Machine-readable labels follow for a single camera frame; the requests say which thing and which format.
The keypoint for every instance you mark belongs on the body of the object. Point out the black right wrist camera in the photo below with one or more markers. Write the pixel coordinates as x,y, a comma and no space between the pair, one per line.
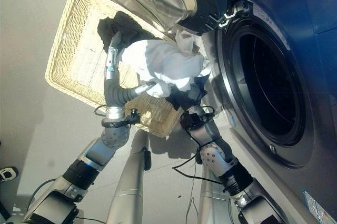
187,121

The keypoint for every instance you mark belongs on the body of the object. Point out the left silver robot leg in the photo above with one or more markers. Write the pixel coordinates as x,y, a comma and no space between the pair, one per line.
131,181

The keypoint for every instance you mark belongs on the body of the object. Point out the silver robot leg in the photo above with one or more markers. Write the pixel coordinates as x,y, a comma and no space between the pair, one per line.
131,181
210,203

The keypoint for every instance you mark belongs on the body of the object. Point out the white garment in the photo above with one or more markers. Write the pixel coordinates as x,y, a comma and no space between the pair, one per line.
168,63

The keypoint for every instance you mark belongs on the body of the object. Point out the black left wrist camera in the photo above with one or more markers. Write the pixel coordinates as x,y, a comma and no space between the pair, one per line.
134,117

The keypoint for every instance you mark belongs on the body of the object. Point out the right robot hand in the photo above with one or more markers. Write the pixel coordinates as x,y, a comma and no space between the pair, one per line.
189,98

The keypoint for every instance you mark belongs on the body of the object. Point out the cream wicker laundry basket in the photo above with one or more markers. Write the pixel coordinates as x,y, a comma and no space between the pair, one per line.
79,58

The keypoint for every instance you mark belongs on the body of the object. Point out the person's shoe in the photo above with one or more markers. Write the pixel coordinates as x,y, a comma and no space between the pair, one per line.
8,173

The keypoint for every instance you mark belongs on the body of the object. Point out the right silver robot leg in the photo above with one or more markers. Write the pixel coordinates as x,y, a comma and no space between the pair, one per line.
210,203

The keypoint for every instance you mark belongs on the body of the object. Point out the shiny sticker on washing machine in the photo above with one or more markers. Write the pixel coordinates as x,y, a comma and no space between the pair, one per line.
313,203

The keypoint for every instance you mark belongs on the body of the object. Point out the black garment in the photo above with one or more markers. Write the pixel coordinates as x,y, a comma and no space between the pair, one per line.
123,27

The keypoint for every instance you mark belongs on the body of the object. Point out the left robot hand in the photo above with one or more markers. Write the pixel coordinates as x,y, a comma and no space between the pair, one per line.
113,89

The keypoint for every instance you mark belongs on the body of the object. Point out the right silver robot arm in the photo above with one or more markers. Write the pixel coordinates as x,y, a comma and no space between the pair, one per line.
221,160

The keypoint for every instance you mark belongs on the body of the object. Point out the dark washing machine drum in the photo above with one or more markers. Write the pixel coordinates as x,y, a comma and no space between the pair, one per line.
271,84

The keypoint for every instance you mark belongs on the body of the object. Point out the blue grey washing machine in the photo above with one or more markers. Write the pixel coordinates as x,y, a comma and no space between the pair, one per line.
316,50

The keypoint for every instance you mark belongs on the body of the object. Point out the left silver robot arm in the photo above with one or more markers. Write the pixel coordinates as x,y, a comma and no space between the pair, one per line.
87,166

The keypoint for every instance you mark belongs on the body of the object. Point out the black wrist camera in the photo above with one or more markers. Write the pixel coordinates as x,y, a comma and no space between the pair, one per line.
134,117
187,121

